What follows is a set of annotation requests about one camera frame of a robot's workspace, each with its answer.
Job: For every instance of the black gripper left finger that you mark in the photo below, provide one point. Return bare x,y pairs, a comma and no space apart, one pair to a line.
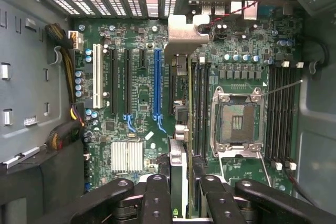
155,203

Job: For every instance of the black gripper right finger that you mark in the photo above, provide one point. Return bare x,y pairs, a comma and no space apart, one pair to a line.
262,200

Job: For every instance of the silver chipset heatsink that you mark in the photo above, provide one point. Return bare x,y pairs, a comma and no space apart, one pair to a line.
127,157

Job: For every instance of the CPU socket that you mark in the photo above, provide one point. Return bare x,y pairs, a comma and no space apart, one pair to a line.
239,121

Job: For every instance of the black plastic shroud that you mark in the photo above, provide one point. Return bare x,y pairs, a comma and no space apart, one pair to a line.
52,182

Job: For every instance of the black open PC case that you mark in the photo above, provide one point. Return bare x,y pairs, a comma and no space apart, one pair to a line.
315,103

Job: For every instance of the socket locking lever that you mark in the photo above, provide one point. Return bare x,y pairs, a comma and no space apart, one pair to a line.
283,87

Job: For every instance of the blue expansion slot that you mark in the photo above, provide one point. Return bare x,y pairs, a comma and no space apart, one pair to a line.
158,82

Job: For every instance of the green motherboard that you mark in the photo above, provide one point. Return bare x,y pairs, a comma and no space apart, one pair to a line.
141,82

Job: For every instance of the black expansion slot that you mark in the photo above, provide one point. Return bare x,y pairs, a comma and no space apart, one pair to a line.
127,82
113,82

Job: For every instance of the white expansion slot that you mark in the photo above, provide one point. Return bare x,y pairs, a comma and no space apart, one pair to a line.
97,77

